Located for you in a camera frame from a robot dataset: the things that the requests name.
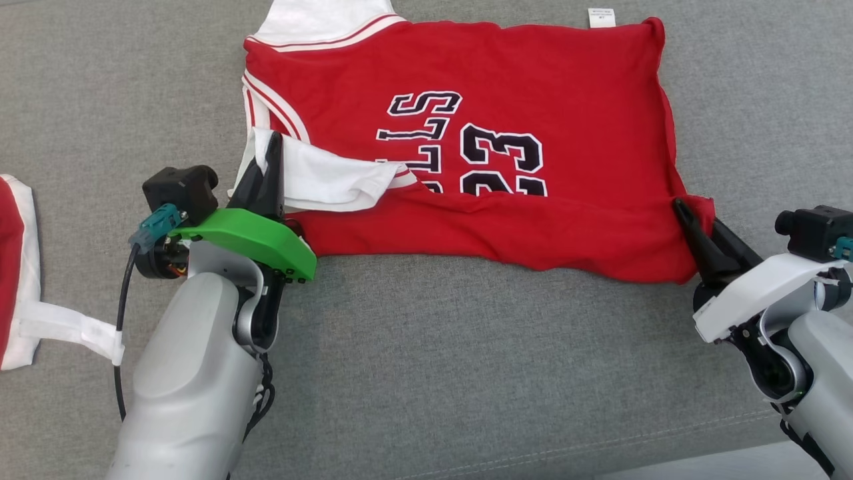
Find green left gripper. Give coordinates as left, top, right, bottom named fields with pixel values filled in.
left=170, top=131, right=317, bottom=284

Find red basketball shorts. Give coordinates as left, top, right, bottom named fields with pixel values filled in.
left=0, top=175, right=42, bottom=371

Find red basketball jersey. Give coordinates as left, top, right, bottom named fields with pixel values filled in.
left=229, top=0, right=717, bottom=285

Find white cable strap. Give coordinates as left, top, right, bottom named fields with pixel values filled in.
left=17, top=300, right=126, bottom=366

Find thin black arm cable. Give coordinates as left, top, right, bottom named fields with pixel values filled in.
left=241, top=352, right=276, bottom=442

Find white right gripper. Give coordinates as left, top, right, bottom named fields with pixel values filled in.
left=672, top=198, right=848, bottom=344

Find left camera cable teal plug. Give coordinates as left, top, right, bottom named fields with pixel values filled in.
left=113, top=203, right=182, bottom=422

